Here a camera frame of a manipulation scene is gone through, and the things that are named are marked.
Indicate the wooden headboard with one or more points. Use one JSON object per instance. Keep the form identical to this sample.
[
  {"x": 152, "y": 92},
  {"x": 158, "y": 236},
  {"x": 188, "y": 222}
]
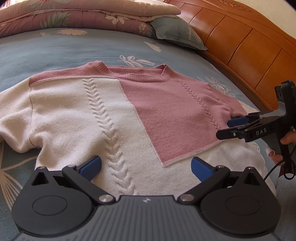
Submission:
[{"x": 242, "y": 41}]

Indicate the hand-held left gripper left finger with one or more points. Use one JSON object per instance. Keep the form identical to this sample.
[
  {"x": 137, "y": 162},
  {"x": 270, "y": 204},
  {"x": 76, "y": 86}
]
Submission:
[{"x": 90, "y": 168}]

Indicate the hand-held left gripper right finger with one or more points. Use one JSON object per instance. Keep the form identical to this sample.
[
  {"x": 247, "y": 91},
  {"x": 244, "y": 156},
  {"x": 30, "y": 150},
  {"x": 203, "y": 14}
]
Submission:
[{"x": 202, "y": 169}]

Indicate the green printed pillow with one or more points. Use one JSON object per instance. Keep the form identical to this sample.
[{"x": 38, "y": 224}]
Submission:
[{"x": 175, "y": 32}]

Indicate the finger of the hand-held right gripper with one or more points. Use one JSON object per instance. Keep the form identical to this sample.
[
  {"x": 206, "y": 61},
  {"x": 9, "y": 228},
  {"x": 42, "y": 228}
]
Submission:
[
  {"x": 237, "y": 121},
  {"x": 229, "y": 134}
]

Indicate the person's right hand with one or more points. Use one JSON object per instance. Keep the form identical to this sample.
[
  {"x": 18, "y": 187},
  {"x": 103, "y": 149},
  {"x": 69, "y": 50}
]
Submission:
[{"x": 277, "y": 158}]

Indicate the folded pink floral quilt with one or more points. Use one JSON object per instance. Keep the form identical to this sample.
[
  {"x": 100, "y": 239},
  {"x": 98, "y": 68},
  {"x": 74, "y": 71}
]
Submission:
[{"x": 81, "y": 16}]

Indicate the pink and white knit sweater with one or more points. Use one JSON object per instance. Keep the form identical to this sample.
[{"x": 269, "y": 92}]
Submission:
[{"x": 81, "y": 120}]

